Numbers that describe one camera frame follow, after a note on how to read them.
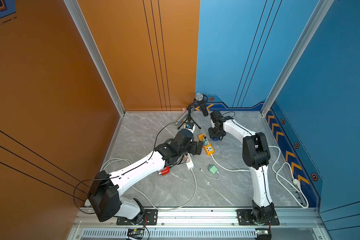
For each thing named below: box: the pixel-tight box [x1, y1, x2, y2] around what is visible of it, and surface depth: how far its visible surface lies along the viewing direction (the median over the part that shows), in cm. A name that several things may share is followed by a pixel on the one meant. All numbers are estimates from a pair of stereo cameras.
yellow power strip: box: [198, 133, 215, 156], surface depth 98 cm
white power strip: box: [186, 153, 194, 170], surface depth 91 cm
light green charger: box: [208, 164, 218, 174], surface depth 89 cm
